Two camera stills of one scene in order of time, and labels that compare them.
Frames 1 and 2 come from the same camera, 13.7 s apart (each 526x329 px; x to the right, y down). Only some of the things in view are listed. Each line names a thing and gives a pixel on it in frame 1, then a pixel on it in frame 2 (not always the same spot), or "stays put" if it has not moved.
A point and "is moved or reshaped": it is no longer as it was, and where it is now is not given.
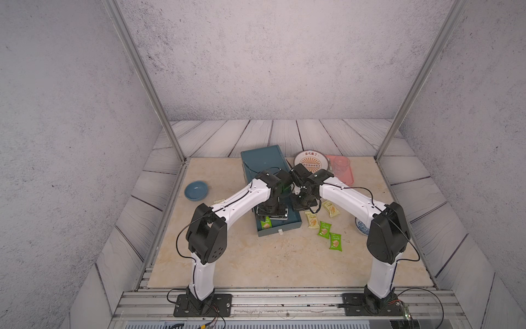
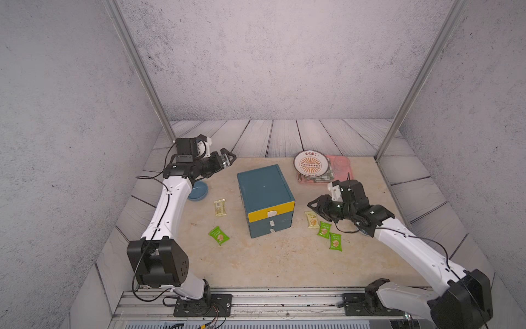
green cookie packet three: x=335 y=242 stays put
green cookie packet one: x=267 y=223 is moved or reshaped
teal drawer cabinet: x=266 y=158 is moved or reshaped
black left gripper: x=283 y=214 → x=218 y=165
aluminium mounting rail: x=157 y=306 stays put
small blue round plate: x=196 y=190 stays put
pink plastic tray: x=340 y=166 stays put
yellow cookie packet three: x=312 y=220 stays put
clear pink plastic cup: x=341 y=164 stays put
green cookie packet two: x=324 y=229 stays put
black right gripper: x=295 y=207 → x=324 y=200
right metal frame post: x=454 y=13 stays put
